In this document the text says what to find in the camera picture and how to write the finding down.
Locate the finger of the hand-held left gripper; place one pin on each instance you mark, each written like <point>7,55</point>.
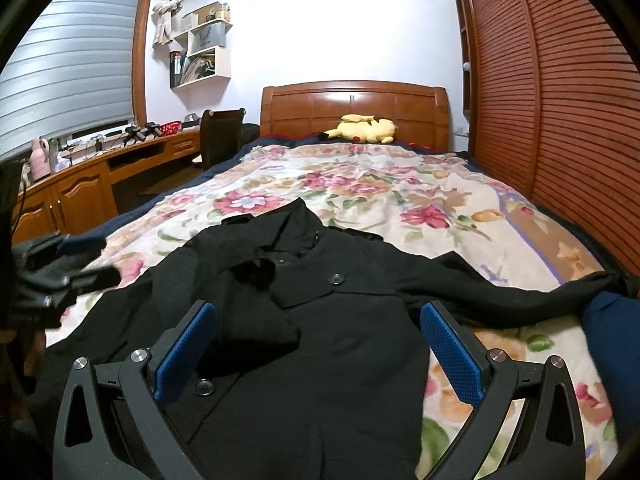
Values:
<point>95,278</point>
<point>82,245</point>

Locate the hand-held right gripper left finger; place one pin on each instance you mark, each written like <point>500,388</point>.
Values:
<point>186,350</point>

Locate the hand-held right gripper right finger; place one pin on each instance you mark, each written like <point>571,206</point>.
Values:
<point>450,350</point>

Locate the black coat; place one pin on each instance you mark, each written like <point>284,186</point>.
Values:
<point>320,320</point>

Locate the wooden desk with cabinets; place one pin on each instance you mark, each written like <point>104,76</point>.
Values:
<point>80,190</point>

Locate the pink vase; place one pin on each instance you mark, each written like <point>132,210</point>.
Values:
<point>40,160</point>

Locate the black tripod device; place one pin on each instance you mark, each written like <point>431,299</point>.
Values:
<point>142,132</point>

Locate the red basket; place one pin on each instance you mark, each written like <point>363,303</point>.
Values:
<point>170,128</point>

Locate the dark blue cloth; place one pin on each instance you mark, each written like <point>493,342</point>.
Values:
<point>612,360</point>

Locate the floral blanket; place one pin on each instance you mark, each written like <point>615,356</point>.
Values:
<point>400,195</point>

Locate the dark desk chair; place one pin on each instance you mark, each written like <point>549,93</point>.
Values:
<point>220,135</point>

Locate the grey window blind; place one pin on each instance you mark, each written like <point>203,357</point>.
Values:
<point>65,60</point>

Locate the black binder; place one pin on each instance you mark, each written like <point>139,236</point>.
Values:
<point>175,69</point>

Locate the yellow plush toy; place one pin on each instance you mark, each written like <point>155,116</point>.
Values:
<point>362,130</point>

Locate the grey paper bag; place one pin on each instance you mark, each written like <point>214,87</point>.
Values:
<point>207,39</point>

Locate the tied beige curtain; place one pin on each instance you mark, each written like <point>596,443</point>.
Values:
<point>167,7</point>

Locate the wooden louvered wardrobe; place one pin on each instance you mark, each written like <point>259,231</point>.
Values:
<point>565,100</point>

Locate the wooden bed headboard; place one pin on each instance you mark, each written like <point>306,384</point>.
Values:
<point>320,105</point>

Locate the wooden window frame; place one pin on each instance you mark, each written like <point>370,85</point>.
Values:
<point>142,45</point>

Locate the white wall shelf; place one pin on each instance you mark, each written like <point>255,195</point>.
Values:
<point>217,62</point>

